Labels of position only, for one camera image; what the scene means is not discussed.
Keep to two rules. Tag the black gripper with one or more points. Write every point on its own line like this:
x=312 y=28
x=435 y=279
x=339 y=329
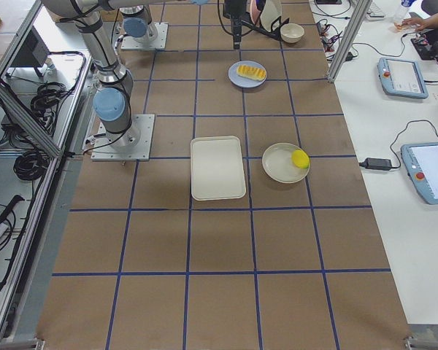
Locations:
x=234 y=9

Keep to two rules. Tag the sliced bread loaf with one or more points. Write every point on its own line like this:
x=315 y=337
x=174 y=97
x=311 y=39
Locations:
x=251 y=72

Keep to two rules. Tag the blue plate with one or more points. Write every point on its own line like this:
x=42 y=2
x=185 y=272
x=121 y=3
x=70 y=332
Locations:
x=240 y=81

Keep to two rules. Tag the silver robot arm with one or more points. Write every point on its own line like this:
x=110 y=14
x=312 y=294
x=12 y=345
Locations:
x=138 y=23
x=172 y=134

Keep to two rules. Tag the pink plate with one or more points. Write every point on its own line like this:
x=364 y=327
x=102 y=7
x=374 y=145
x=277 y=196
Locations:
x=255 y=10

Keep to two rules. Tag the cream white plate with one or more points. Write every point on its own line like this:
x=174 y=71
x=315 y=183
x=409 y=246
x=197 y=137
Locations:
x=271 y=14

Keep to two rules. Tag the cream shallow bowl plate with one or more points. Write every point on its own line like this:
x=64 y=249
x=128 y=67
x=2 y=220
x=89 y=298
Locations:
x=277 y=163

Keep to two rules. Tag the person hand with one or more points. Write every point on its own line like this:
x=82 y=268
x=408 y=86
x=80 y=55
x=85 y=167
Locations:
x=415 y=23

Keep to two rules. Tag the black dish rack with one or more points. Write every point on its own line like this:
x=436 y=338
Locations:
x=275 y=34

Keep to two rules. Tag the cream small bowl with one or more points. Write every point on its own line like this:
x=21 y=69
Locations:
x=291 y=33

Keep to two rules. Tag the cream rectangular tray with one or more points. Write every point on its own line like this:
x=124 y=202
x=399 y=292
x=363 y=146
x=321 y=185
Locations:
x=217 y=171

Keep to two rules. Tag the yellow lemon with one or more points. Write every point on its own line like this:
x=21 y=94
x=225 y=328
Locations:
x=300 y=159

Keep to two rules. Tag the far teach pendant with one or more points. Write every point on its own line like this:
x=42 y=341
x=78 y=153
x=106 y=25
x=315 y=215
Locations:
x=401 y=78

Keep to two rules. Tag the teach pendant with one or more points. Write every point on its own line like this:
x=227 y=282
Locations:
x=401 y=78
x=421 y=162

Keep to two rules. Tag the black power adapter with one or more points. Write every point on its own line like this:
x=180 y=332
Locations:
x=381 y=164

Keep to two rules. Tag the near teach pendant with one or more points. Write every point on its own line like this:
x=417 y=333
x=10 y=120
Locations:
x=421 y=162

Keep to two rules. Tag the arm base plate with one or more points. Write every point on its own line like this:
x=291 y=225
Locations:
x=129 y=44
x=135 y=144

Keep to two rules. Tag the aluminium frame post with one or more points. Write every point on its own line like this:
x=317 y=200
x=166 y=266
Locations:
x=356 y=19

